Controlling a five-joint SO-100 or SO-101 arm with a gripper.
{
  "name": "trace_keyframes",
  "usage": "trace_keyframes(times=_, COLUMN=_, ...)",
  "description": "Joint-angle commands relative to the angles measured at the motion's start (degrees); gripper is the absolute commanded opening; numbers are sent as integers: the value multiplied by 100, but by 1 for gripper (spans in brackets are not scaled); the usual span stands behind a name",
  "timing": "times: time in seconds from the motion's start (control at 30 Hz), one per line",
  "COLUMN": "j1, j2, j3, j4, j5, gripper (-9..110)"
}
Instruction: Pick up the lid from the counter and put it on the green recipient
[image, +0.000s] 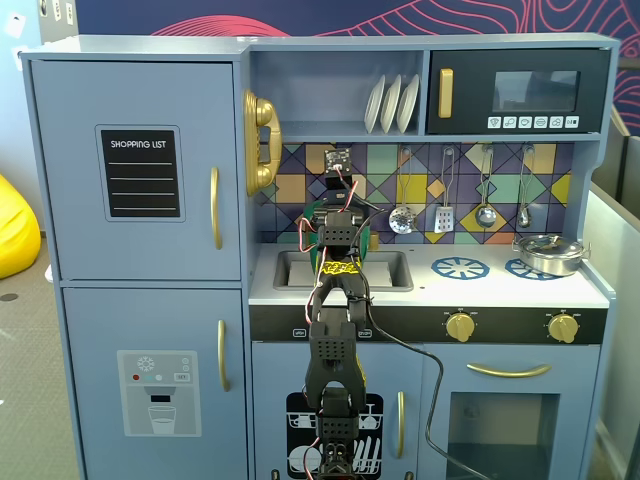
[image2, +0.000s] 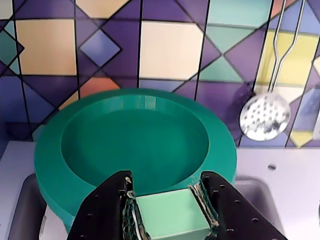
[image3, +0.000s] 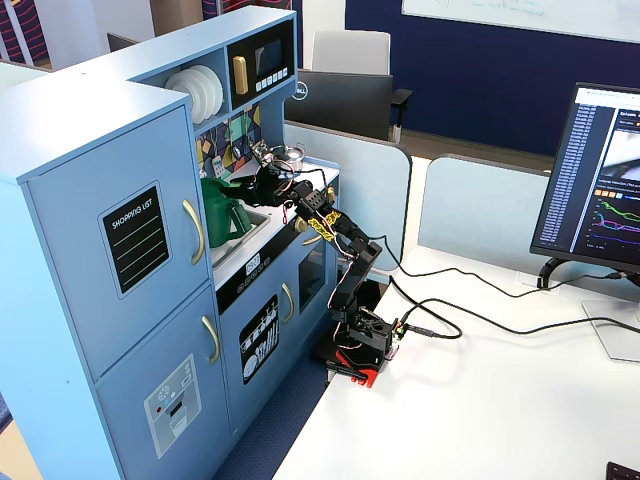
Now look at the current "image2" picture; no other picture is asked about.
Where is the light green square lid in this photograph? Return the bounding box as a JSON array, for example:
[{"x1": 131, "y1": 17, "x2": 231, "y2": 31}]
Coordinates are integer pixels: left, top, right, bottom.
[{"x1": 134, "y1": 188, "x2": 211, "y2": 240}]

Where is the grey sink basin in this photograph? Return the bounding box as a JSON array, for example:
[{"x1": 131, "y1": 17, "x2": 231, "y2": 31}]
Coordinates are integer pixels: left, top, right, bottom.
[{"x1": 0, "y1": 172, "x2": 287, "y2": 240}]

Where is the silver perforated skimmer spoon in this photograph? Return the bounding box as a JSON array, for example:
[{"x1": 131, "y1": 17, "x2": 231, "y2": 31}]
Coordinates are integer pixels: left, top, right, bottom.
[{"x1": 238, "y1": 0, "x2": 306, "y2": 141}]

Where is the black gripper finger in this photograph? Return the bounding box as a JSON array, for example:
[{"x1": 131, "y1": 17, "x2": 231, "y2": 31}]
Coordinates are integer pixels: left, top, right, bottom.
[
  {"x1": 67, "y1": 170, "x2": 151, "y2": 240},
  {"x1": 188, "y1": 170, "x2": 288, "y2": 240}
]

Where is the green round recipient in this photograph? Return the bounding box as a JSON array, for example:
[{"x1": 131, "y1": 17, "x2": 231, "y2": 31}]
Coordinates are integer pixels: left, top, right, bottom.
[{"x1": 33, "y1": 87, "x2": 238, "y2": 235}]

